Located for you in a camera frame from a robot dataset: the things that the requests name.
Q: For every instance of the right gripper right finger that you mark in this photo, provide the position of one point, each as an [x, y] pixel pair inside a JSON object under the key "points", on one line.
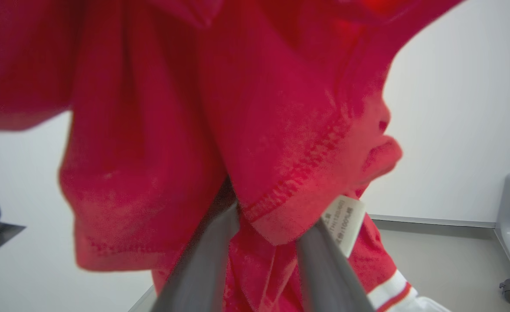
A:
{"points": [[328, 277]]}

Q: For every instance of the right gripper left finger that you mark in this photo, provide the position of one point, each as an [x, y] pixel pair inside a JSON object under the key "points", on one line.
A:
{"points": [[203, 268]]}

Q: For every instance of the red garment with white cuffs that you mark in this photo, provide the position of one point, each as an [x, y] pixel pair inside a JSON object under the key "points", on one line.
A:
{"points": [[172, 108]]}

